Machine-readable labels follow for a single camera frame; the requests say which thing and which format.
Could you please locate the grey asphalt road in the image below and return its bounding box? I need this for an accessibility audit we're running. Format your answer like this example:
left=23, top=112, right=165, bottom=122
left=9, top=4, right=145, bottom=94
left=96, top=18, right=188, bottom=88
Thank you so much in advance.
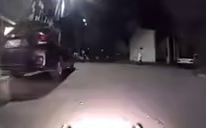
left=0, top=61, right=206, bottom=128

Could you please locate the dark car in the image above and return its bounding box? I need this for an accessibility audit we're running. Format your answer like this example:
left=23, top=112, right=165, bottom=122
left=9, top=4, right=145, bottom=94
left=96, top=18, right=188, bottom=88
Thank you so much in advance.
left=0, top=28, right=76, bottom=83

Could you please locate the pale pole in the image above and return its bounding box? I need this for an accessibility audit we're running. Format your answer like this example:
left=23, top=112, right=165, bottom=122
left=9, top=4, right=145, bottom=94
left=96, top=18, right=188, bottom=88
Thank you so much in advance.
left=165, top=35, right=171, bottom=65

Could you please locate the person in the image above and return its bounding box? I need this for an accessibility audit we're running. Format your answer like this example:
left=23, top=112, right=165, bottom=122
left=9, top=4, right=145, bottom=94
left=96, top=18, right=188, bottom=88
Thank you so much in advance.
left=136, top=47, right=145, bottom=65

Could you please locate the robot's own part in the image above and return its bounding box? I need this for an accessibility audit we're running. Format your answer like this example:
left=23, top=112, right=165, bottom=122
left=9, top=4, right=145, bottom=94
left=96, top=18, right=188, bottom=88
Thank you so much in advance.
left=132, top=122, right=145, bottom=128
left=61, top=123, right=73, bottom=128

